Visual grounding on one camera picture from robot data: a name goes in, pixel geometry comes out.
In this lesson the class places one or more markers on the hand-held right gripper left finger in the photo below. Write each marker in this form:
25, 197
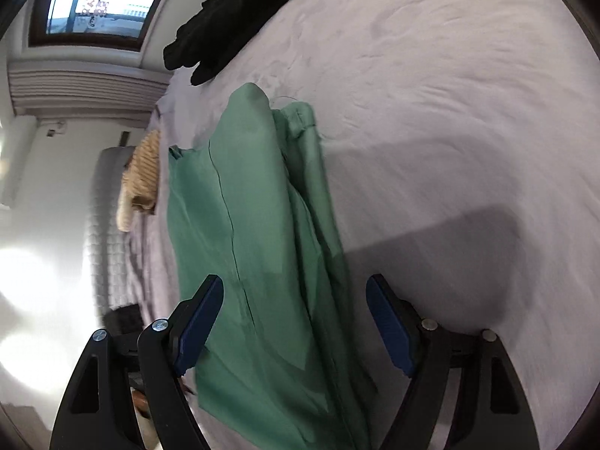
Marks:
197, 323

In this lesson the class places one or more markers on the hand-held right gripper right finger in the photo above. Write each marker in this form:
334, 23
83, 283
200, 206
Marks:
391, 326

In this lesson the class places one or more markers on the green garment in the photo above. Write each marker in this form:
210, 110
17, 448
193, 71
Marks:
262, 225

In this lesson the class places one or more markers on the grey textured blanket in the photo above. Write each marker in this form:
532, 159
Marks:
105, 225

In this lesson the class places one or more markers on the tan knitted garment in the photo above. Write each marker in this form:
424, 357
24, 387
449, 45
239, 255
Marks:
143, 173

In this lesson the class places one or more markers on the lilac bedsheet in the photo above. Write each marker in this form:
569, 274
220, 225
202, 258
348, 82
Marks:
445, 103

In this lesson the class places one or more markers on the ribbed white window ledge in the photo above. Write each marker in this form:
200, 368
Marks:
84, 91

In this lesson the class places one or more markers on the black garment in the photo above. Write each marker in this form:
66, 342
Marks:
234, 18

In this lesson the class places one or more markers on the dark framed window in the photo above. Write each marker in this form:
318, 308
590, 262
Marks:
103, 4

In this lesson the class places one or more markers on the wall socket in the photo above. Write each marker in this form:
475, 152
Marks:
54, 130

